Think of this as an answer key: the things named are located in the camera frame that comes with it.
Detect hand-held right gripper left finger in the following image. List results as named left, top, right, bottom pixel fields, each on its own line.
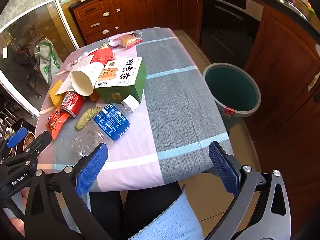
left=24, top=142, right=113, bottom=240

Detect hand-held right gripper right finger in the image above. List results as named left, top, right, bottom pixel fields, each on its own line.
left=199, top=141, right=293, bottom=240

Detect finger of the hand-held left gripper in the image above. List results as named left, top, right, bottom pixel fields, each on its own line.
left=15, top=130, right=52, bottom=166
left=0, top=127, right=28, bottom=159

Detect red snack wrapper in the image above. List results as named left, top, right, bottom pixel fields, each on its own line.
left=46, top=106, right=70, bottom=140

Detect clear plastic bottle blue label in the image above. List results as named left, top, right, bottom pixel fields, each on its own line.
left=71, top=95, right=140, bottom=157

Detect green bumpy vegetable piece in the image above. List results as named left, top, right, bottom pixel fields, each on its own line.
left=75, top=107, right=102, bottom=131

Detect red soda can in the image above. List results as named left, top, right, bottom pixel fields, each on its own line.
left=59, top=91, right=85, bottom=118

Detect white paper napkin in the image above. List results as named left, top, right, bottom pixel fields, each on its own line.
left=54, top=54, right=95, bottom=95

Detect grey round trash bin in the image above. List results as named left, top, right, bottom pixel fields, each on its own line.
left=202, top=62, right=262, bottom=132

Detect white paper cup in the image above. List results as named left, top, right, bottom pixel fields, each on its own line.
left=70, top=61, right=105, bottom=97

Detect clear plastic bag red print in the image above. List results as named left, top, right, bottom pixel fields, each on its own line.
left=66, top=52, right=89, bottom=70

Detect green cardboard food box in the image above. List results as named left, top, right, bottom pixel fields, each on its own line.
left=94, top=57, right=147, bottom=104

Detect person's left hand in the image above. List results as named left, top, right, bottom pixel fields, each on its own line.
left=3, top=205, right=26, bottom=237

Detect person's black pants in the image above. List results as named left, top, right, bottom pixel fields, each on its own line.
left=89, top=182, right=185, bottom=240

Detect yellow sponge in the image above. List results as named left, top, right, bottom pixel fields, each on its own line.
left=49, top=79, right=66, bottom=105

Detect table with checked cloth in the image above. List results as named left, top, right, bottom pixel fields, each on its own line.
left=34, top=27, right=234, bottom=193

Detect green white plastic bag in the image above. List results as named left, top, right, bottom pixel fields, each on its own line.
left=35, top=40, right=63, bottom=84

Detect tall wooden cabinet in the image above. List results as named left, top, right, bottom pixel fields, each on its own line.
left=244, top=5, right=320, bottom=188

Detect glass sliding door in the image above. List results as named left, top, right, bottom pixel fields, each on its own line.
left=0, top=0, right=80, bottom=119

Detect wooden drawer cabinet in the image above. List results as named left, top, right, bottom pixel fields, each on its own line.
left=72, top=0, right=120, bottom=45

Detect bread in clear packet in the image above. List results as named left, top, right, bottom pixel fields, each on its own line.
left=114, top=34, right=143, bottom=50

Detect built-in black oven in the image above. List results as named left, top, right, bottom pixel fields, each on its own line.
left=200, top=0, right=265, bottom=70

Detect wooden kitchen cabinet doors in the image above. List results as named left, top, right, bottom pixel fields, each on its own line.
left=109, top=0, right=203, bottom=45

